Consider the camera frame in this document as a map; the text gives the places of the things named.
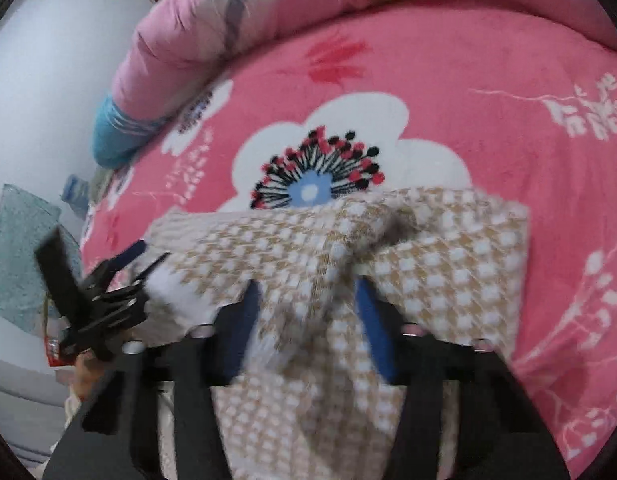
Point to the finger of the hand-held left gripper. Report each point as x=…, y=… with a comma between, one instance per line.
x=116, y=262
x=151, y=270

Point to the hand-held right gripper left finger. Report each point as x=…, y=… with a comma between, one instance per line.
x=241, y=340

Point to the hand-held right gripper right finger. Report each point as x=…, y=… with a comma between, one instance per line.
x=378, y=335

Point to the beige knit sweater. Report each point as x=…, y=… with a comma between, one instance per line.
x=438, y=260

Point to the person's left forearm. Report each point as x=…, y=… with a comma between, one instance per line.
x=83, y=380

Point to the red plastic object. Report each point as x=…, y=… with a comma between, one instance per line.
x=53, y=352

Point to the blue patterned hanging cloth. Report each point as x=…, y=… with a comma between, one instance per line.
x=18, y=240

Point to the pink floral blanket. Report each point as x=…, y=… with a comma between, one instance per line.
x=488, y=110

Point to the pink and blue quilt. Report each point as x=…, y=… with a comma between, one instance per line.
x=213, y=25

